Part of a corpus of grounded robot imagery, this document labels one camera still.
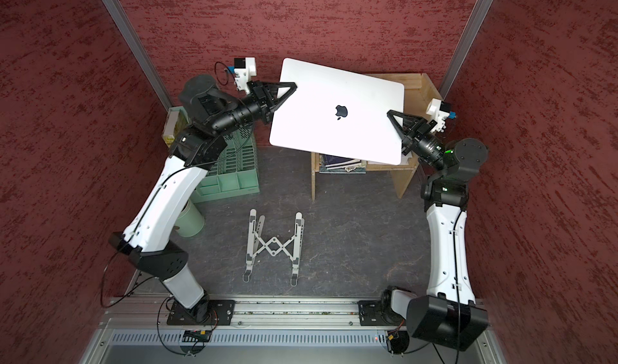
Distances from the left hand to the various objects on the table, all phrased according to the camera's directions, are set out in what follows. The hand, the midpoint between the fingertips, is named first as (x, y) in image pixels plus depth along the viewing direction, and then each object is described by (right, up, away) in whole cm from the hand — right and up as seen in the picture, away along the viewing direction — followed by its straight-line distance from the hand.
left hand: (301, 96), depth 53 cm
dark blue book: (+9, -14, +32) cm, 36 cm away
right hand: (+18, -5, +3) cm, 19 cm away
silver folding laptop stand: (-5, -44, +30) cm, 54 cm away
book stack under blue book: (+20, -16, +33) cm, 41 cm away
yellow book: (-52, +2, +40) cm, 66 cm away
